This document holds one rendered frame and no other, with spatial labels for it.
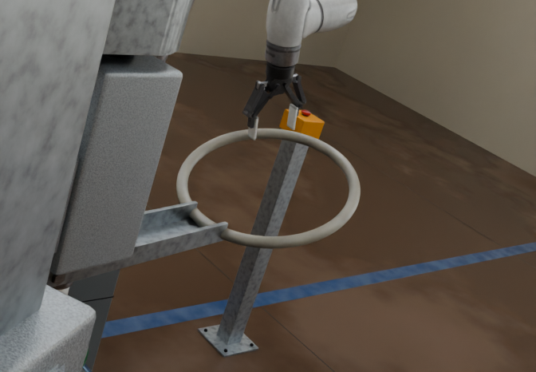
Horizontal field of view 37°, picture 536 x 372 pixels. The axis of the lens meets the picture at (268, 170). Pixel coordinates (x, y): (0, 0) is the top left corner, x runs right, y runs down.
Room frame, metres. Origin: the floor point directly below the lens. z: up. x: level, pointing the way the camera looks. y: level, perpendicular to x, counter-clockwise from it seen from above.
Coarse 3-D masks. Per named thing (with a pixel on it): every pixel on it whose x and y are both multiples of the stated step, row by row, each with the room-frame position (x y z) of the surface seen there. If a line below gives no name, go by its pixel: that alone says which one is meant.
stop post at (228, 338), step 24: (312, 120) 3.06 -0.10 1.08; (288, 144) 3.06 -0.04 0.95; (288, 168) 3.04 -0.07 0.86; (264, 192) 3.09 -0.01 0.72; (288, 192) 3.07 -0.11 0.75; (264, 216) 3.06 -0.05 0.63; (240, 264) 3.09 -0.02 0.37; (264, 264) 3.08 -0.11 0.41; (240, 288) 3.06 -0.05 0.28; (240, 312) 3.05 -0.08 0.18; (216, 336) 3.07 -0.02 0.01; (240, 336) 3.08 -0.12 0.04
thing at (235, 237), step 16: (208, 144) 2.14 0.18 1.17; (224, 144) 2.18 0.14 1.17; (304, 144) 2.22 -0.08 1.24; (320, 144) 2.20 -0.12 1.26; (192, 160) 2.07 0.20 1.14; (336, 160) 2.15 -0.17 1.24; (352, 176) 2.07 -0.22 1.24; (352, 192) 2.01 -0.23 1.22; (352, 208) 1.95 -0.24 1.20; (208, 224) 1.83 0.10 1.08; (336, 224) 1.88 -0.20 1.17; (240, 240) 1.80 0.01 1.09; (256, 240) 1.80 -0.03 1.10; (272, 240) 1.80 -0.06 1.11; (288, 240) 1.81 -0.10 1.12; (304, 240) 1.82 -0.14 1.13
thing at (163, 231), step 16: (160, 208) 1.79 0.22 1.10; (176, 208) 1.82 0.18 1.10; (192, 208) 1.87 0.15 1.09; (144, 224) 1.74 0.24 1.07; (160, 224) 1.79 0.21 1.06; (176, 224) 1.82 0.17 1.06; (192, 224) 1.84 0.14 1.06; (224, 224) 1.81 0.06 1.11; (144, 240) 1.69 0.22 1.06; (160, 240) 1.63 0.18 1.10; (176, 240) 1.68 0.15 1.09; (192, 240) 1.72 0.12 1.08; (208, 240) 1.77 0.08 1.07; (144, 256) 1.60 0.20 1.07; (160, 256) 1.65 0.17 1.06; (80, 272) 1.45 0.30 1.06; (96, 272) 1.49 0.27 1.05
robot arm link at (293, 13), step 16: (272, 0) 2.04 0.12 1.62; (288, 0) 2.02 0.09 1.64; (304, 0) 2.04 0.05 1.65; (272, 16) 2.03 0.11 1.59; (288, 16) 2.02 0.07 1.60; (304, 16) 2.04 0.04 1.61; (320, 16) 2.09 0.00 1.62; (272, 32) 2.04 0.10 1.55; (288, 32) 2.03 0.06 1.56; (304, 32) 2.06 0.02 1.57
